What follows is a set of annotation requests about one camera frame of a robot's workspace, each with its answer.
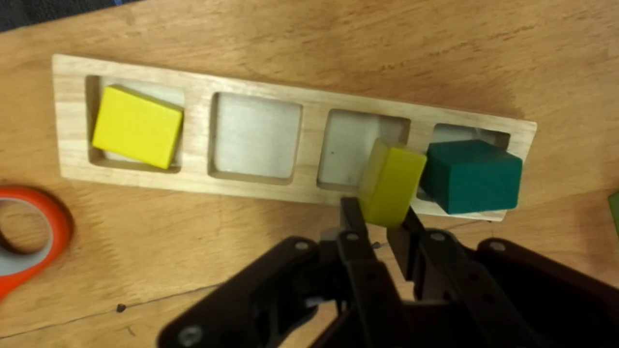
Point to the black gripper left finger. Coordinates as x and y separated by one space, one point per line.
359 258

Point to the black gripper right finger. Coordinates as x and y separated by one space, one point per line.
466 277

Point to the yellow wooden block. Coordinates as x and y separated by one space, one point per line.
139 127
390 185

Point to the teal green wooden block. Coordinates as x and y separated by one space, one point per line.
473 175

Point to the wooden compartment tray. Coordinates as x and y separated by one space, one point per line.
197 98

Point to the green toy brick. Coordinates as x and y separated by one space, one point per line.
614 214

